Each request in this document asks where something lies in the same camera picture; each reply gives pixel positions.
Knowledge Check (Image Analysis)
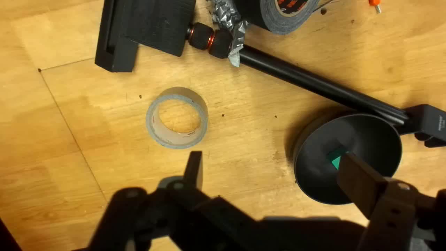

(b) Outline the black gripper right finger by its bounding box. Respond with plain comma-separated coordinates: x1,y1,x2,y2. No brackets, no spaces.
336,153,446,251

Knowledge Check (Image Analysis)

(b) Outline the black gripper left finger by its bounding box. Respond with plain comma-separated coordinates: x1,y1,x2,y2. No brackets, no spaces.
87,150,263,251

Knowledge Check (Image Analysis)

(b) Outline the black bowl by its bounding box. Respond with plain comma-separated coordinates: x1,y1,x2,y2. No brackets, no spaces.
292,111,405,206

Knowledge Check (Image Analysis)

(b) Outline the small green item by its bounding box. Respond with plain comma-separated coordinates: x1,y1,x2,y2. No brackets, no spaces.
330,147,350,170

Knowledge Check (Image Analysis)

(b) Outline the grey tape roll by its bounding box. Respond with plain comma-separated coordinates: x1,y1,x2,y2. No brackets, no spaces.
146,86,211,150

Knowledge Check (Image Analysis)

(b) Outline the black red ball joint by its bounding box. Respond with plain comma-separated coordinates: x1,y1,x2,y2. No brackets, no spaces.
187,22,233,59

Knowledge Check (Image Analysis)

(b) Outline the black mount pole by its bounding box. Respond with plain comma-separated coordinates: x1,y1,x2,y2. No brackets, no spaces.
238,43,446,149

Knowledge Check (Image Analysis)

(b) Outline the black camera block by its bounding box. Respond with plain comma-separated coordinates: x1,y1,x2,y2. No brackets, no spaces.
95,0,199,73

